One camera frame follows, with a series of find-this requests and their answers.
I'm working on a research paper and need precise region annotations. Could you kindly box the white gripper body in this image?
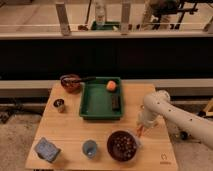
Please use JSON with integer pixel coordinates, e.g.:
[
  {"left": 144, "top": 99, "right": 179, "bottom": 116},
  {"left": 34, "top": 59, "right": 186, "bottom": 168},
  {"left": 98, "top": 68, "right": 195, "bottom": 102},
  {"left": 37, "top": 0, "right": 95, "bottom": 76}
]
[{"left": 137, "top": 112, "right": 157, "bottom": 129}]

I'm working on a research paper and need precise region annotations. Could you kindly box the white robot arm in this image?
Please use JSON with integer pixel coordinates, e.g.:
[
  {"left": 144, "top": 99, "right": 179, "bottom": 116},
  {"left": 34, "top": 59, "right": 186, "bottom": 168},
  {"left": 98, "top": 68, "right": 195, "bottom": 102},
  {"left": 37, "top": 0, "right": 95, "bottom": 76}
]
[{"left": 138, "top": 90, "right": 213, "bottom": 149}]

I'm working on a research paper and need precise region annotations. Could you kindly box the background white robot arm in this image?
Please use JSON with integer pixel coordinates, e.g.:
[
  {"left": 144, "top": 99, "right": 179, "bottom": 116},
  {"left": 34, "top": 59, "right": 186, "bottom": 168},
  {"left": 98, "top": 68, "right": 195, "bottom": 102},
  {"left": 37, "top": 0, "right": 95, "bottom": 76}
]
[{"left": 94, "top": 0, "right": 105, "bottom": 27}]

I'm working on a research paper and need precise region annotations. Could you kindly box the dark brown bowl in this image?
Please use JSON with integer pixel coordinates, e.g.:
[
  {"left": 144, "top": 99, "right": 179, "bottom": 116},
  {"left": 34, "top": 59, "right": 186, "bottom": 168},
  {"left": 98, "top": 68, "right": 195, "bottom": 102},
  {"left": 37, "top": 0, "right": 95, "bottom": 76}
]
[{"left": 107, "top": 130, "right": 137, "bottom": 162}]

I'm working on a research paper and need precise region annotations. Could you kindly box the orange fruit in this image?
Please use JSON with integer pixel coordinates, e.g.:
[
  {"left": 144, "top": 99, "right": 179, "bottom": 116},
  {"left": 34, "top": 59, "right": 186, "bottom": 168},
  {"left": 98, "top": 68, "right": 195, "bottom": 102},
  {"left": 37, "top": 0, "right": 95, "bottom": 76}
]
[{"left": 106, "top": 80, "right": 117, "bottom": 91}]

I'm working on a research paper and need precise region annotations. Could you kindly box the green plastic tray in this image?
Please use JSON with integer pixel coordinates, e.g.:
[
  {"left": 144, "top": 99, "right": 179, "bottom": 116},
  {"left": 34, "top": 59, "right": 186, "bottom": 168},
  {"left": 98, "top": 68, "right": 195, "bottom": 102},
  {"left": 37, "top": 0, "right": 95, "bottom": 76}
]
[{"left": 79, "top": 77, "right": 124, "bottom": 120}]

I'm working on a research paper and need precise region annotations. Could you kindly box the blue cup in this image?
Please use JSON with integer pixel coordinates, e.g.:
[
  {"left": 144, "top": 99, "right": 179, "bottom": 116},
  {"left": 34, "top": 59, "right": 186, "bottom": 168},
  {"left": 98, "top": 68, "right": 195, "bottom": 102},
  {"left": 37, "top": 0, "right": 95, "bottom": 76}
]
[{"left": 82, "top": 140, "right": 98, "bottom": 159}]

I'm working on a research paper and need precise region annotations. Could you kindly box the small metal can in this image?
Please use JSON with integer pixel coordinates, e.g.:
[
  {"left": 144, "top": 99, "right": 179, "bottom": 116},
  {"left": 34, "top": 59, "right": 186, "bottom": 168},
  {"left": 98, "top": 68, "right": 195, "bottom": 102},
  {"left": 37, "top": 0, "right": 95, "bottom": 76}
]
[{"left": 53, "top": 99, "right": 65, "bottom": 113}]

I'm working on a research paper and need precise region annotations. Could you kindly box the background green tray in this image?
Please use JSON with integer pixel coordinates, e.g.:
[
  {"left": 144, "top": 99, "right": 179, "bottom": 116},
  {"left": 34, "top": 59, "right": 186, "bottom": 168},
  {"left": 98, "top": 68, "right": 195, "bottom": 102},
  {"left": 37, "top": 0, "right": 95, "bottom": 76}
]
[{"left": 91, "top": 21, "right": 120, "bottom": 30}]

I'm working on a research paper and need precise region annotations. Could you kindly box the blue-grey box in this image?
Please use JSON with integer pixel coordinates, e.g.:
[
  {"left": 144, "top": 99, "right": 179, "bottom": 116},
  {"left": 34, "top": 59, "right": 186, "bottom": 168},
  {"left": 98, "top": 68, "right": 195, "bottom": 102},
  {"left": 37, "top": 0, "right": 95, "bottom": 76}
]
[{"left": 34, "top": 137, "right": 61, "bottom": 163}]

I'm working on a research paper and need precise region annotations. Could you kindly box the red-brown pot with handle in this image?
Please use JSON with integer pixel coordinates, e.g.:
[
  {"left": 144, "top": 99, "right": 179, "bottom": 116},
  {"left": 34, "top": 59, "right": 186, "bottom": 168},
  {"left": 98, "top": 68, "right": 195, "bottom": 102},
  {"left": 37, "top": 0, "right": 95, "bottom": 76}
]
[{"left": 60, "top": 74, "right": 96, "bottom": 93}]

